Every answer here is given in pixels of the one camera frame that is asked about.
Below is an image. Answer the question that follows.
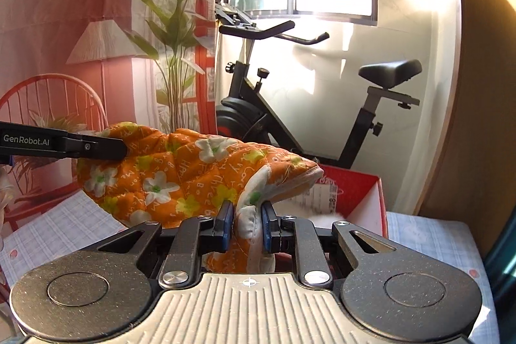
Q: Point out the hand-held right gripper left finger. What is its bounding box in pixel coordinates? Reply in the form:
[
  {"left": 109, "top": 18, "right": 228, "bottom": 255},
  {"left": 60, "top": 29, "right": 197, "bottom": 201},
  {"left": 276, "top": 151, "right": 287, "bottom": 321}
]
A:
[{"left": 96, "top": 201, "right": 235, "bottom": 290}]

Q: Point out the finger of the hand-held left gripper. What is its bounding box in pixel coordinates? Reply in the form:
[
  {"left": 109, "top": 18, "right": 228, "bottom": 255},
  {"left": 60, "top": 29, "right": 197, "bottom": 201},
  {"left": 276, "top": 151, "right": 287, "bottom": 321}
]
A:
[{"left": 64, "top": 130, "right": 129, "bottom": 162}]

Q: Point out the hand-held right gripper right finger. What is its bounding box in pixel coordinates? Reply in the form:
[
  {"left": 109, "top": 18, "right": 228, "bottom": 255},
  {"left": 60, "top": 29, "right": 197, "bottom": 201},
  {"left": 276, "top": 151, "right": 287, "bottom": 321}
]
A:
[{"left": 260, "top": 203, "right": 404, "bottom": 290}]

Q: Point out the orange floral oven mitt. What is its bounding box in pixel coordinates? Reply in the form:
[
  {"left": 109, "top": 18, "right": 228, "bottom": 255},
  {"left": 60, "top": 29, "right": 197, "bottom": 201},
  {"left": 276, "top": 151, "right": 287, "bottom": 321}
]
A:
[{"left": 76, "top": 122, "right": 325, "bottom": 274}]

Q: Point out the red cardboard box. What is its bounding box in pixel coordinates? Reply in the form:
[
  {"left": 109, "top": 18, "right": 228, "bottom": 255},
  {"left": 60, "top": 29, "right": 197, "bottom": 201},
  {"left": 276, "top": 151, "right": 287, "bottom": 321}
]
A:
[{"left": 278, "top": 164, "right": 390, "bottom": 241}]

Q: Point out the checked tablecloth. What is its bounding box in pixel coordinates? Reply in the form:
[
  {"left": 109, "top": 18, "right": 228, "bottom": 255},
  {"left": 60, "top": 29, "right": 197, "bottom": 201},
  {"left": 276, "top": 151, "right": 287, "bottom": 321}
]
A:
[{"left": 0, "top": 189, "right": 497, "bottom": 329}]

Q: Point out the black exercise bike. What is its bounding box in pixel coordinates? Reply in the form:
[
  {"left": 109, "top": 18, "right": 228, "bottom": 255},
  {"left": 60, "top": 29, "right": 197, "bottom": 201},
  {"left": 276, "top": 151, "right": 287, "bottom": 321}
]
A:
[{"left": 213, "top": 1, "right": 423, "bottom": 172}]

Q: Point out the wooden door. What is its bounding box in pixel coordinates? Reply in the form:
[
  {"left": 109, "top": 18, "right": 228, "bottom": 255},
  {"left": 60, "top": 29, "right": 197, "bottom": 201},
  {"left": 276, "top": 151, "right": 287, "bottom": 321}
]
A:
[{"left": 419, "top": 0, "right": 516, "bottom": 250}]

